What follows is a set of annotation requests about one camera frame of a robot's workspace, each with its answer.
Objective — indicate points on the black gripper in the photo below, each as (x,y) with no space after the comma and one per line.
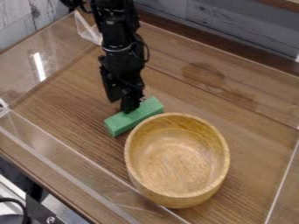
(122,64)

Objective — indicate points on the green rectangular block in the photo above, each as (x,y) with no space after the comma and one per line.
(122,122)

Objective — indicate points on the brown wooden bowl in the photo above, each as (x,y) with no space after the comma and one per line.
(176,159)

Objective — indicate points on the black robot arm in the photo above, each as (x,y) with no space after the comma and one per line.
(116,20)

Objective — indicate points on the clear acrylic tray walls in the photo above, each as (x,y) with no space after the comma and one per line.
(243,90)

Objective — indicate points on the clear acrylic corner bracket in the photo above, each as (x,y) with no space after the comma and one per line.
(88,32)

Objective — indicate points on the black metal table bracket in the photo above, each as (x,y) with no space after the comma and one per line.
(39,214)

